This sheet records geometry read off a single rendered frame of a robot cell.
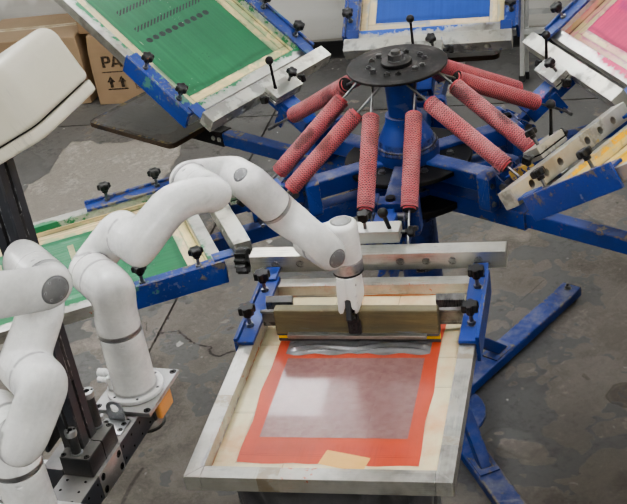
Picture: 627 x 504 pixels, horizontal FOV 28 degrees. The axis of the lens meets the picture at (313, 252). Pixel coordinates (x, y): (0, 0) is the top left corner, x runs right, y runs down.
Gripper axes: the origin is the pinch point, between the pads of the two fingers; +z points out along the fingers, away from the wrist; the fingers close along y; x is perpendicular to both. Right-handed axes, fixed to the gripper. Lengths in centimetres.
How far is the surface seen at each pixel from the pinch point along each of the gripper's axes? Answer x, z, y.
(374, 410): 8.3, 6.0, 26.9
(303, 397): -9.4, 6.1, 22.2
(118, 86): -215, 89, -370
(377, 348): 5.3, 5.1, 3.9
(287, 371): -15.6, 6.0, 12.1
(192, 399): -92, 101, -99
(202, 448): -27, 3, 45
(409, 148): 6, -16, -63
